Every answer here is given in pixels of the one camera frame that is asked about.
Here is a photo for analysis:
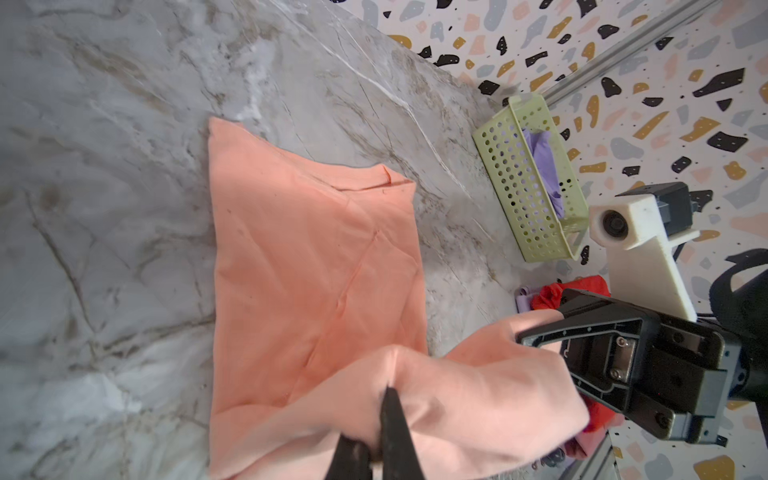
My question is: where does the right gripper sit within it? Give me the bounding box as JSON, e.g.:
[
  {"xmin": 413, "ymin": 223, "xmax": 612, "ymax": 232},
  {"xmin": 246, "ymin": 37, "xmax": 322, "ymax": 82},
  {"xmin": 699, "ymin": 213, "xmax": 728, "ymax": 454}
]
[{"xmin": 516, "ymin": 289, "xmax": 750, "ymax": 444}]

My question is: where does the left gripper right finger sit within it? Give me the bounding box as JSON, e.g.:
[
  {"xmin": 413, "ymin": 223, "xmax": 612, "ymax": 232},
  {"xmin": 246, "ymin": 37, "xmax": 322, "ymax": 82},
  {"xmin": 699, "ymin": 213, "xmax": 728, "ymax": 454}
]
[{"xmin": 380, "ymin": 387, "xmax": 425, "ymax": 480}]

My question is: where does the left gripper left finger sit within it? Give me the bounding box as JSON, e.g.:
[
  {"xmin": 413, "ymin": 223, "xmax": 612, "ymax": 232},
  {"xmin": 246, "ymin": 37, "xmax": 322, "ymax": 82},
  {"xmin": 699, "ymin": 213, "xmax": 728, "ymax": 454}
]
[{"xmin": 325, "ymin": 435, "xmax": 373, "ymax": 480}]

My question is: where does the pink graphic t-shirt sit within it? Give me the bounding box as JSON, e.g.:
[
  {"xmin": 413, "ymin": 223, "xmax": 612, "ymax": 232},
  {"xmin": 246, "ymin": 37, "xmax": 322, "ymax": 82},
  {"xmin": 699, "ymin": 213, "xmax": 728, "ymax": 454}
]
[{"xmin": 208, "ymin": 118, "xmax": 589, "ymax": 479}]

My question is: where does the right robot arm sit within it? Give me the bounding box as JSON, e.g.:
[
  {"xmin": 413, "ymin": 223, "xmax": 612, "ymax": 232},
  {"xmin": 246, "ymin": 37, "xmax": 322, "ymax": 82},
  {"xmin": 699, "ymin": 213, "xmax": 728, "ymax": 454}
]
[{"xmin": 516, "ymin": 249, "xmax": 767, "ymax": 445}]

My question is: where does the folded red t-shirt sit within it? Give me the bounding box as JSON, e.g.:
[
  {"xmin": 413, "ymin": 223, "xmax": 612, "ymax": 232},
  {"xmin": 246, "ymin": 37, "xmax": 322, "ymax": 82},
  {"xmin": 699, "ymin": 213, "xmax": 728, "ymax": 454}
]
[{"xmin": 530, "ymin": 274, "xmax": 625, "ymax": 434}]

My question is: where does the folded pink t-shirt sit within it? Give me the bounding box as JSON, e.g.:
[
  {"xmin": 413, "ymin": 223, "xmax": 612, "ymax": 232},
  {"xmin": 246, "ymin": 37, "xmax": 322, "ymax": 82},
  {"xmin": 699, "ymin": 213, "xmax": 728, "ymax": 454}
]
[{"xmin": 562, "ymin": 417, "xmax": 619, "ymax": 460}]

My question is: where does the folded lilac t-shirt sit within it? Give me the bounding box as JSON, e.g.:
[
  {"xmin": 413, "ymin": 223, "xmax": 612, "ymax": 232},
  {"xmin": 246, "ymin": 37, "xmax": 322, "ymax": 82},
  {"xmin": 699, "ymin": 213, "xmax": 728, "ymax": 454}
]
[{"xmin": 515, "ymin": 286, "xmax": 540, "ymax": 314}]

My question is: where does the black grape bunch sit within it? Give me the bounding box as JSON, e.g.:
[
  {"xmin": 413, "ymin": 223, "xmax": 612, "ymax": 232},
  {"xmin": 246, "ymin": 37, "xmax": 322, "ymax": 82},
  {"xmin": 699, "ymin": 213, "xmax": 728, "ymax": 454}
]
[{"xmin": 531, "ymin": 447, "xmax": 567, "ymax": 470}]

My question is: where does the green plastic basket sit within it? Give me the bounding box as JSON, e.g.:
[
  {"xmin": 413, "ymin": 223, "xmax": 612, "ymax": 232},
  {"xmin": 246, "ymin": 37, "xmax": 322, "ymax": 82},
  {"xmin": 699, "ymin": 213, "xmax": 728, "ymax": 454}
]
[{"xmin": 472, "ymin": 93, "xmax": 589, "ymax": 262}]

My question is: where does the purple t-shirt in basket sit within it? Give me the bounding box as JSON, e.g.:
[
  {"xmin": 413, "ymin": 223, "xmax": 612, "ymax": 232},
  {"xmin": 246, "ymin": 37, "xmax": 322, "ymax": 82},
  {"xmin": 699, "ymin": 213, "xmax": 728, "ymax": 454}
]
[{"xmin": 523, "ymin": 129, "xmax": 565, "ymax": 219}]

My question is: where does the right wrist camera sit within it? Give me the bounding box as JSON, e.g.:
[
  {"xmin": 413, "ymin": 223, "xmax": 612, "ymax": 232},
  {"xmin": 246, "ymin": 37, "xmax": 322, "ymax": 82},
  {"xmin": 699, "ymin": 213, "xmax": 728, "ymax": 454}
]
[{"xmin": 589, "ymin": 182, "xmax": 700, "ymax": 321}]

